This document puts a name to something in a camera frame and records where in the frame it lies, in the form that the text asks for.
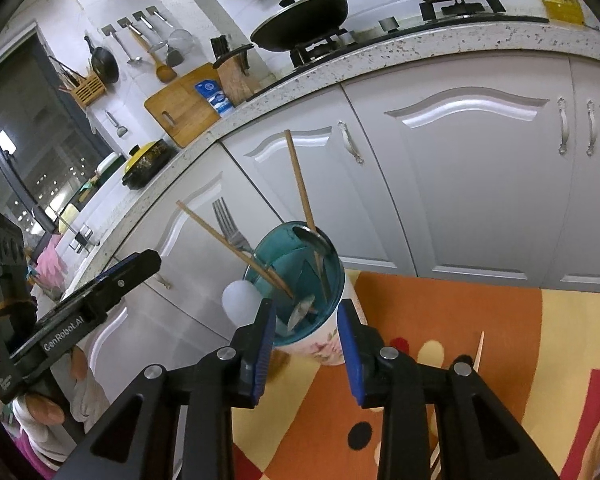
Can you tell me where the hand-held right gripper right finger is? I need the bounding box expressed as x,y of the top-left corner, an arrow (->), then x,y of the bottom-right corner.
336,298 -> 556,480

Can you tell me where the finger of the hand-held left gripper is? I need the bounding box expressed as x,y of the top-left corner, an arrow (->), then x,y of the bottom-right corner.
80,249 -> 162,318

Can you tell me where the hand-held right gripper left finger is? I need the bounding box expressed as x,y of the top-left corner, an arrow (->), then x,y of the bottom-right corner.
67,297 -> 278,480

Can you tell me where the white spoon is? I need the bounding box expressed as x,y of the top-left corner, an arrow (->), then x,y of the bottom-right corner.
221,280 -> 261,328

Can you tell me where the light wooden chopstick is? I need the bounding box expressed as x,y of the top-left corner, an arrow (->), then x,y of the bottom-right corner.
429,331 -> 486,480
176,200 -> 296,300

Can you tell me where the floral cup with teal inside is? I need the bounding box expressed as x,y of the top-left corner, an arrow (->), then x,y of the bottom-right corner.
242,220 -> 368,367

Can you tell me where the metal fork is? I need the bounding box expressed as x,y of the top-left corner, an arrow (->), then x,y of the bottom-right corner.
211,196 -> 261,266

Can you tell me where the large metal spoon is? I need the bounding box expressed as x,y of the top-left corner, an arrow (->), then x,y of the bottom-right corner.
292,225 -> 333,296

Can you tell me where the dark wooden chopstick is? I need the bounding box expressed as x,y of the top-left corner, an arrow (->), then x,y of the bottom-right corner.
284,129 -> 317,233

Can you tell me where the person's left hand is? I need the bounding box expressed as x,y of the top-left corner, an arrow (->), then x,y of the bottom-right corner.
12,347 -> 111,466

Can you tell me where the pink cloth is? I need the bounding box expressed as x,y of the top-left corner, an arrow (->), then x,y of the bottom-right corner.
27,235 -> 66,291

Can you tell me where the yellow lidded black pot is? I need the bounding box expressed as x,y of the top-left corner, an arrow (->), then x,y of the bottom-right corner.
121,140 -> 178,191

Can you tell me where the small metal scoop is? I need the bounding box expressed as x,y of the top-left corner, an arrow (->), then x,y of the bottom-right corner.
105,110 -> 129,138

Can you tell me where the dark kitchen window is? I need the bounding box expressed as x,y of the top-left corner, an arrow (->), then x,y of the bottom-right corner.
0,25 -> 121,241

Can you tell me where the wooden cutting board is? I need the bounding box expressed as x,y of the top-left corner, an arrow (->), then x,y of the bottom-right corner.
144,62 -> 223,149

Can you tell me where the orange yellow printed blanket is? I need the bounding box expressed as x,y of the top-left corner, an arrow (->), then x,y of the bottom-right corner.
230,270 -> 600,480

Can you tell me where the wooden chopstick holder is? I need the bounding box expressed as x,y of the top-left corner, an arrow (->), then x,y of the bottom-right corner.
57,72 -> 107,108

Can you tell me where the blue packet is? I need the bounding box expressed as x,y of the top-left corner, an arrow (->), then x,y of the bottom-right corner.
195,79 -> 235,117

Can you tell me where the small black frying pan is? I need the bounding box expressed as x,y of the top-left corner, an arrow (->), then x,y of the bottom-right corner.
83,35 -> 121,85

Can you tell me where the wooden spatula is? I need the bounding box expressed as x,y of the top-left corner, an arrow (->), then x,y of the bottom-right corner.
130,12 -> 177,84

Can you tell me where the wooden knife block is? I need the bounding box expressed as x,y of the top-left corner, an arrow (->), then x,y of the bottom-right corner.
211,34 -> 262,107

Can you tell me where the metal ladle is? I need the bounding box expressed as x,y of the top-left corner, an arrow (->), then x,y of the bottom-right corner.
116,17 -> 143,66

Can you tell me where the glass lid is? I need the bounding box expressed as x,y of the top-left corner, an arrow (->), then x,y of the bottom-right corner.
167,29 -> 197,56

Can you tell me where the black wok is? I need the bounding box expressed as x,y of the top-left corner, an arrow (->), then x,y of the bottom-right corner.
250,0 -> 350,53

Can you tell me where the black gas stove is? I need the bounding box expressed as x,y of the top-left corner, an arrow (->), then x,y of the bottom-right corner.
252,0 -> 551,96

